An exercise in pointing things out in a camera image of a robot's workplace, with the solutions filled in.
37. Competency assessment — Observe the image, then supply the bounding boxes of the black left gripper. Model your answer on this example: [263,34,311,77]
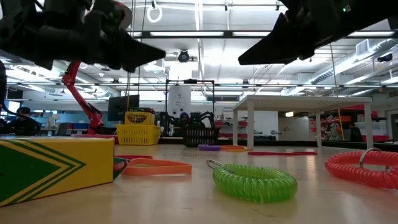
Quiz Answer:
[37,6,167,73]

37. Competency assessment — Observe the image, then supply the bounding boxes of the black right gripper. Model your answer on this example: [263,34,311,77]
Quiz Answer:
[238,0,355,66]

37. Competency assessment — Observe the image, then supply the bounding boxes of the yellow green crayon box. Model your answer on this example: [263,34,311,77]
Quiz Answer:
[127,106,155,113]
[0,136,130,208]
[124,111,155,126]

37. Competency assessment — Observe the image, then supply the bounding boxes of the orange silicone wristband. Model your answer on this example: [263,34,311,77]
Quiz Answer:
[121,157,193,177]
[220,144,246,151]

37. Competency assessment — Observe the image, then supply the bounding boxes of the red silicone wristband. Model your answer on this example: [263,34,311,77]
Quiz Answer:
[248,151,318,156]
[114,154,153,160]

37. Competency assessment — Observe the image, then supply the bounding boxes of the red coil wrist keychain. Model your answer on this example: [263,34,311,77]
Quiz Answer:
[325,147,398,190]

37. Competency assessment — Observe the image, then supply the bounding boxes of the red desk lamp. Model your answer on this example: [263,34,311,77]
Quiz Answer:
[61,0,133,145]

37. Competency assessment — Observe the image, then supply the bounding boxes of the black monitor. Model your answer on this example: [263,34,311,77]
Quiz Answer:
[108,95,140,122]

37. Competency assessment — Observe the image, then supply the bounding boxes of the white table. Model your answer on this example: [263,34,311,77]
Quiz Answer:
[233,95,373,149]

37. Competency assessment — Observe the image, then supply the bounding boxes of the person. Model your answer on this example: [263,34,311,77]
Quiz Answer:
[178,111,190,128]
[349,123,363,142]
[9,106,40,136]

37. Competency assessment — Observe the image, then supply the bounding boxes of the yellow plastic basket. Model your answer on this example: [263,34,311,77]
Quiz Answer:
[116,124,162,146]

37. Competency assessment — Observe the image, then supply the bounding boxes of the black plastic basket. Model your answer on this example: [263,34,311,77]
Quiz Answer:
[182,126,221,147]

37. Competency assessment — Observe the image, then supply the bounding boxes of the red storage shelf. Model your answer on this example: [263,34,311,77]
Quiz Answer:
[307,105,389,142]

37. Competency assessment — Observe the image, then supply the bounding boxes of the white hanging ring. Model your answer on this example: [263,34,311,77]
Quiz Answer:
[146,5,163,24]

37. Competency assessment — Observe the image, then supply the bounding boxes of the black overhead frame bar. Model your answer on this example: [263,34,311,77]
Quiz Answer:
[127,30,398,39]

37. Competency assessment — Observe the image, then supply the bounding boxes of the yellow hanging cord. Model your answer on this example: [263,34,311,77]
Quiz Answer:
[125,0,137,124]
[328,43,345,138]

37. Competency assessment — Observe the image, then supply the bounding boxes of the black metal frame stand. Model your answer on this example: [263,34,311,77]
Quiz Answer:
[165,79,216,138]

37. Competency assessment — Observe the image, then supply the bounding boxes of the silver ventilation duct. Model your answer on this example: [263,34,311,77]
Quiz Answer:
[310,37,398,85]

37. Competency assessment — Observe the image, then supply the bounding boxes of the green coil wrist keychain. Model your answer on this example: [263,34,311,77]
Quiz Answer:
[206,159,299,203]

